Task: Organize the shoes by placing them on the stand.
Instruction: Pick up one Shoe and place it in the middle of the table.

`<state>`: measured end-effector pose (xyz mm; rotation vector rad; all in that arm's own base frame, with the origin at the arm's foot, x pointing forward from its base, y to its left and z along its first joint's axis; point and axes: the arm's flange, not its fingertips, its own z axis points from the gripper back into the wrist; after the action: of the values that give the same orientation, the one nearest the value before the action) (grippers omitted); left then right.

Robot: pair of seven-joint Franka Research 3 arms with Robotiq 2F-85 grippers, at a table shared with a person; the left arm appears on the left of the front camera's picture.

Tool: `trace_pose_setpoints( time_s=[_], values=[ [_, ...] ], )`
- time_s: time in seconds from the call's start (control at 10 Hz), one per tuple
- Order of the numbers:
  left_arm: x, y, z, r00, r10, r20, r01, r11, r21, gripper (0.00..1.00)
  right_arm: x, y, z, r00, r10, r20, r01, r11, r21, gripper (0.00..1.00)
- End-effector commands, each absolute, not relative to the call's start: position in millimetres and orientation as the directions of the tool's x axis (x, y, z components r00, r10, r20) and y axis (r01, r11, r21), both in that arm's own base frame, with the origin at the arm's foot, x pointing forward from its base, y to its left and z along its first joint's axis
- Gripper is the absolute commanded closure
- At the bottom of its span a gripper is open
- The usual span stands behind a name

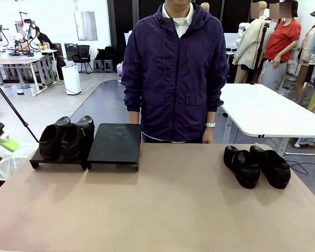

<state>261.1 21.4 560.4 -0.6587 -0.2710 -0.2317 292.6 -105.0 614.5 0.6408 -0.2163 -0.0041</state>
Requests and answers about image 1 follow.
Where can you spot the black leather slip-on shoe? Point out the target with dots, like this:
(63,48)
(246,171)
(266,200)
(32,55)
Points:
(76,139)
(50,139)

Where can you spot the white folding table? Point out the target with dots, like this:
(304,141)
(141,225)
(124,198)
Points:
(262,110)

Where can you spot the clear plastic storage bin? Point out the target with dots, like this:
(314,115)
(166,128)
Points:
(22,90)

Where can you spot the person's right forearm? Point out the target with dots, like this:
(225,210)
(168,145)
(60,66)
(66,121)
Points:
(134,117)

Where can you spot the black backpack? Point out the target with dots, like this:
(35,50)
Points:
(106,53)

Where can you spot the bare beige mannequin head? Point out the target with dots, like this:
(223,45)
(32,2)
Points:
(204,6)

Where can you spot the grey plastic stool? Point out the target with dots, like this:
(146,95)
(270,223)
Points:
(98,65)
(108,65)

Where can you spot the wood-top workbench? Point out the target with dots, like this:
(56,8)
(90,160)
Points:
(13,61)

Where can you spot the black metal shoe stand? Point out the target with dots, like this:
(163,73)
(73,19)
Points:
(113,144)
(35,159)

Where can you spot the white air purifier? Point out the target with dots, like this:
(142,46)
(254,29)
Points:
(71,81)

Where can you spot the person's left forearm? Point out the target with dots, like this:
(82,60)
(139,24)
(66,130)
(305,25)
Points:
(211,116)

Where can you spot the lit computer case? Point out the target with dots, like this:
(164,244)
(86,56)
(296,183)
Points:
(120,72)

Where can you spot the person in purple jacket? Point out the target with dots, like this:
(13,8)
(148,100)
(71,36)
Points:
(173,78)

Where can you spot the mannequin in beige coat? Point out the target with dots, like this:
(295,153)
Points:
(252,44)

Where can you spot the person's left hand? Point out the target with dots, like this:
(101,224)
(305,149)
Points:
(208,135)

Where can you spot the black leather thick-heel shoe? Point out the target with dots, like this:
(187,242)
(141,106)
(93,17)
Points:
(273,165)
(241,168)

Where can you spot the white wristwatch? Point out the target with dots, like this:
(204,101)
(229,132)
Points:
(210,125)

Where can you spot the seated person in black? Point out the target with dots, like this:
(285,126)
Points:
(44,39)

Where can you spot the grey wall panel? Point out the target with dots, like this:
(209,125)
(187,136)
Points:
(85,26)

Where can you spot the black office chair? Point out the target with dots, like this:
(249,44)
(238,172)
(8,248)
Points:
(82,52)

